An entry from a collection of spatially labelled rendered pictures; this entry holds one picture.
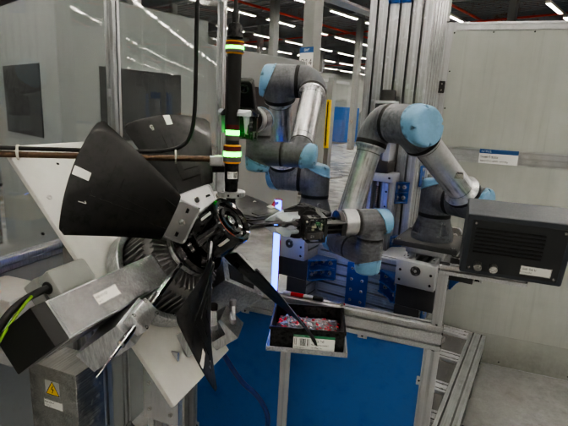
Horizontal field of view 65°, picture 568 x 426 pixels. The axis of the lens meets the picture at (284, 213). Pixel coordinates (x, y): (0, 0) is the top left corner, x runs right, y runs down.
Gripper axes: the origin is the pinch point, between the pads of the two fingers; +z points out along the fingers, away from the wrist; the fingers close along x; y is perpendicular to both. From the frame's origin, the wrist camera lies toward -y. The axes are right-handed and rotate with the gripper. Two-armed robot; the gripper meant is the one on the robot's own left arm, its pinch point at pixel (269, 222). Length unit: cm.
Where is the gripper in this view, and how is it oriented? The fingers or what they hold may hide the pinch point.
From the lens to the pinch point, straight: 121.0
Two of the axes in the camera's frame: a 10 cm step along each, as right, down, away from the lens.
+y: 2.8, 3.3, -9.0
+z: -9.6, 0.3, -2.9
